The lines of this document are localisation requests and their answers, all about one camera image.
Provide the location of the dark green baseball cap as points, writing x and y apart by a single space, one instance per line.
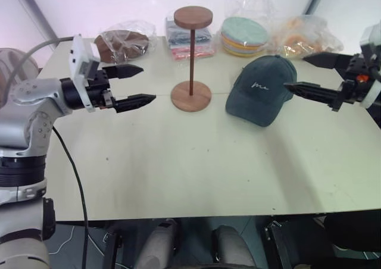
259 84

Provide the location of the stack of pastel round hats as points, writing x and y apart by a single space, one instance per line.
242 38

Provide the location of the clear empty plastic bag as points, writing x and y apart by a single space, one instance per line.
250 4

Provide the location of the grey rounded robot leg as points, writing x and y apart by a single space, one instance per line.
233 248
157 245

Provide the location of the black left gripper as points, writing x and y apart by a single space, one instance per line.
99 98

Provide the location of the clear bag of orange items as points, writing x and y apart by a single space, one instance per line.
300 38

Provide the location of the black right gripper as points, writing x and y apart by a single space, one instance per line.
355 89

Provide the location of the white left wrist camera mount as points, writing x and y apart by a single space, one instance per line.
78 53

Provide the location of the black table frame bracket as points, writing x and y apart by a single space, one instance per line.
111 249
276 245

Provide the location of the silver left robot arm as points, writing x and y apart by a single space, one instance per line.
29 93

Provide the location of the brown wooden hat stand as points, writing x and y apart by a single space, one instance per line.
192 98

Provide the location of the brown disc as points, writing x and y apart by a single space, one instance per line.
125 44

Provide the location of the stack of packaged folded cloths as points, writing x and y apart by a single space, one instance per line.
205 47

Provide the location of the black rounded object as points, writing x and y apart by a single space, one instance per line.
354 231

